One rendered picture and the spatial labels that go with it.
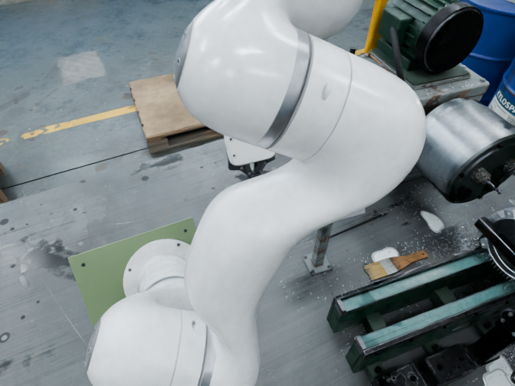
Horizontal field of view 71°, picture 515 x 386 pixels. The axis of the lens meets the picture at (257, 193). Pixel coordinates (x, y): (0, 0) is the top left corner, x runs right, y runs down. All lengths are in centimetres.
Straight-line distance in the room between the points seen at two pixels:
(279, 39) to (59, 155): 275
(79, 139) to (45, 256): 188
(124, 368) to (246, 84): 36
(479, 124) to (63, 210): 127
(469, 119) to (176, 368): 92
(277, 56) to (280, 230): 15
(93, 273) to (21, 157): 225
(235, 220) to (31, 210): 113
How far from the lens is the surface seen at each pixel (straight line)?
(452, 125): 110
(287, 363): 97
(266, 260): 35
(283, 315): 101
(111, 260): 89
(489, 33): 286
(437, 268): 104
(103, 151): 286
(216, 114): 27
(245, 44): 26
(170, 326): 51
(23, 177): 291
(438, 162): 109
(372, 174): 32
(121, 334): 50
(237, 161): 76
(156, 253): 87
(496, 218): 104
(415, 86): 117
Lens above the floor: 172
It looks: 47 degrees down
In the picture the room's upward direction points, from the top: straight up
